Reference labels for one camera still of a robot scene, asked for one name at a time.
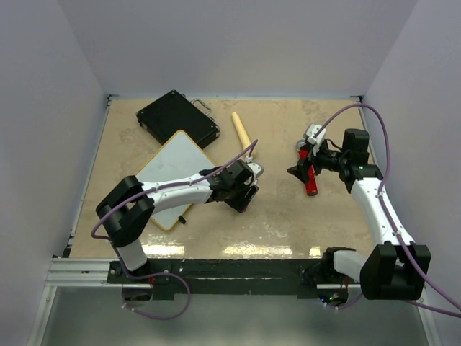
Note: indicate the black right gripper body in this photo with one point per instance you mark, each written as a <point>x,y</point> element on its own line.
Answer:
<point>330,159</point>

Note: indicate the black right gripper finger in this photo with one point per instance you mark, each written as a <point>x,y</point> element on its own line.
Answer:
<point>300,170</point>
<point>316,160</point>

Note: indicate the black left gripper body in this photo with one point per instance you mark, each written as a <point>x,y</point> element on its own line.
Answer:
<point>235,198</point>

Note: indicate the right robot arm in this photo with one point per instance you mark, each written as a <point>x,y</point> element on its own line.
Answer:
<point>394,268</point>

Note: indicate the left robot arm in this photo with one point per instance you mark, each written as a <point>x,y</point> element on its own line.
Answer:
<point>126,210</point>

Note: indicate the red glitter toy microphone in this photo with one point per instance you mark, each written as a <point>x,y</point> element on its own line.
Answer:
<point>311,185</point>

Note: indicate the black hard case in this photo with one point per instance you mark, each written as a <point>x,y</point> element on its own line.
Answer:
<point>173,112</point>

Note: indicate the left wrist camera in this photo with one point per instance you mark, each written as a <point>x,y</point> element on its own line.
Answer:
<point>256,168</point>

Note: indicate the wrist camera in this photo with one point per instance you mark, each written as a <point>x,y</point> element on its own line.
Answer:
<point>314,136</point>
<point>256,168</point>

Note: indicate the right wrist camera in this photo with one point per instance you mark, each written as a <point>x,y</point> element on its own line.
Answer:
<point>314,136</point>

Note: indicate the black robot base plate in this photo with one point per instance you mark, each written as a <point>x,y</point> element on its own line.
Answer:
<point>163,279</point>

